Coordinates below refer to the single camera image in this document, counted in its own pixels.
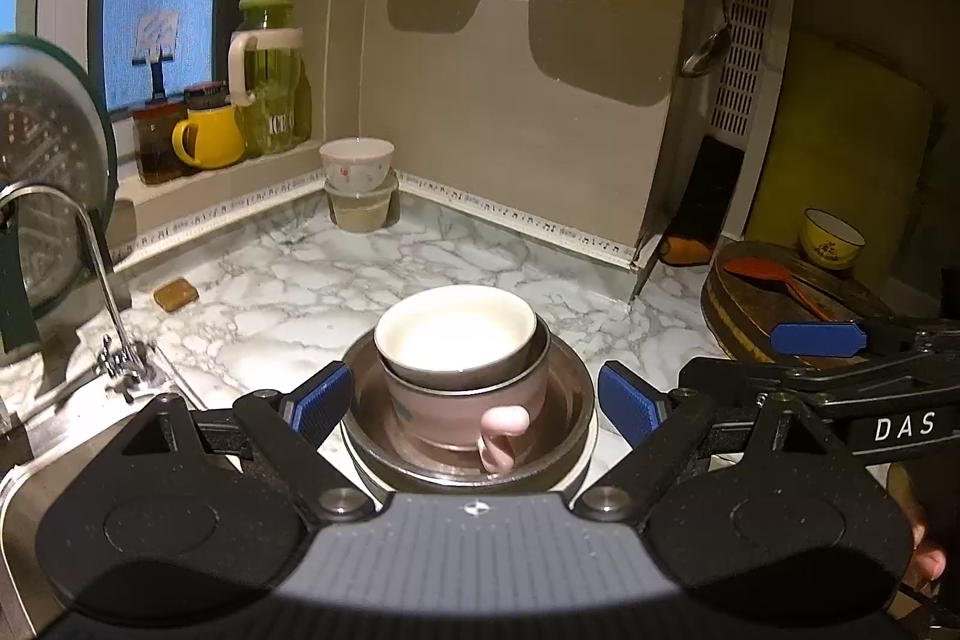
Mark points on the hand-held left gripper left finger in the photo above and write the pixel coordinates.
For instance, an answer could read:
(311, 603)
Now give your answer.
(322, 404)

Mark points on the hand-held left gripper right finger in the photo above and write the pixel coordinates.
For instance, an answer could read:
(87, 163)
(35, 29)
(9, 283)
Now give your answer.
(628, 404)

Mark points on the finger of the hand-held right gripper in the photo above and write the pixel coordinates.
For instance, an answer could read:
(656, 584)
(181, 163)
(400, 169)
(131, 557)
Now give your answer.
(735, 377)
(817, 340)

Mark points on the stainless steel bowl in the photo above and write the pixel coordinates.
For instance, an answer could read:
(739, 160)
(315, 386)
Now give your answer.
(562, 407)

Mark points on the small steel bowl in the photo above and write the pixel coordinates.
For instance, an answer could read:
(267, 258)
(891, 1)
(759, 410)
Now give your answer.
(450, 415)

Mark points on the white bowl with red flower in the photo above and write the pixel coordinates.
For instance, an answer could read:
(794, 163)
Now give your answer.
(457, 329)

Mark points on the person's right hand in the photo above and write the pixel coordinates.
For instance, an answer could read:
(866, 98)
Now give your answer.
(926, 557)

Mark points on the round wooden chopping board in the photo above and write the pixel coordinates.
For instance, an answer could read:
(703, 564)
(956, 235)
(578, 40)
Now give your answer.
(750, 317)

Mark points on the red spatula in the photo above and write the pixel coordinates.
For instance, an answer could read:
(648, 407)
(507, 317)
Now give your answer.
(765, 272)

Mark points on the yellow patterned bowl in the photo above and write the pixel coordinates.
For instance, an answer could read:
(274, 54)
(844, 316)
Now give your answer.
(829, 242)

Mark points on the orange object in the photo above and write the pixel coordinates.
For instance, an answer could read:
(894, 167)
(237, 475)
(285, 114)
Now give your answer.
(688, 250)

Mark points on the brown soap bar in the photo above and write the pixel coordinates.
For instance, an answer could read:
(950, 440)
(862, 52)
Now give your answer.
(176, 295)

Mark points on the yellow-green cutting board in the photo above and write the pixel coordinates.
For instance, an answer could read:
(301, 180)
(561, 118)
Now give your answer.
(840, 145)

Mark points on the clear plastic container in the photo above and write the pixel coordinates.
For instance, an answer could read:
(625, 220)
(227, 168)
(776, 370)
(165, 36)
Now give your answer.
(364, 209)

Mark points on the curved chrome faucet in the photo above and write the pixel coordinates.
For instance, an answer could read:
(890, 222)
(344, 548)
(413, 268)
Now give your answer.
(112, 310)

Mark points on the floral bowl with pink rim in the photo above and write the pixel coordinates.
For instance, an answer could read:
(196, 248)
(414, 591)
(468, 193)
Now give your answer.
(356, 164)

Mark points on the music note edging tape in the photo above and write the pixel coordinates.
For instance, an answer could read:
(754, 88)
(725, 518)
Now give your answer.
(480, 205)

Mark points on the steel sink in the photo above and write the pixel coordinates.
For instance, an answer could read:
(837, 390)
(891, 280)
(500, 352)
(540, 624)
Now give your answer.
(45, 460)

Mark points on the yellow mug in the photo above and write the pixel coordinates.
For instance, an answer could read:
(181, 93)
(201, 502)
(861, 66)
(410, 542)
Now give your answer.
(214, 138)

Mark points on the white vent grille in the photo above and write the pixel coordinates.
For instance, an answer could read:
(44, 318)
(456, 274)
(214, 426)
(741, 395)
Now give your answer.
(739, 63)

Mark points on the dark glass jar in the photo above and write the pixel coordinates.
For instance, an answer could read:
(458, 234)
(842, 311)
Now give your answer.
(156, 149)

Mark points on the hanging metal ladle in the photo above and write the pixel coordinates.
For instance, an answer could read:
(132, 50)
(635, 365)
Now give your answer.
(705, 55)

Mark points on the green glass jug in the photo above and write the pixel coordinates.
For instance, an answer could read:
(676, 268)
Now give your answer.
(274, 85)

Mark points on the dark green stand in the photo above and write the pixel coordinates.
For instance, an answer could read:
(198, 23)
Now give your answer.
(15, 287)

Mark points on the perforated metal steamer plate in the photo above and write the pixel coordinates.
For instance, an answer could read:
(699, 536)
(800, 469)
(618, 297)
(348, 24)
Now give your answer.
(45, 160)

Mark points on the small stand on windowsill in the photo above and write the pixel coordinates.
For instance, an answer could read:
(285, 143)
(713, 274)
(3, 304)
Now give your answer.
(156, 48)

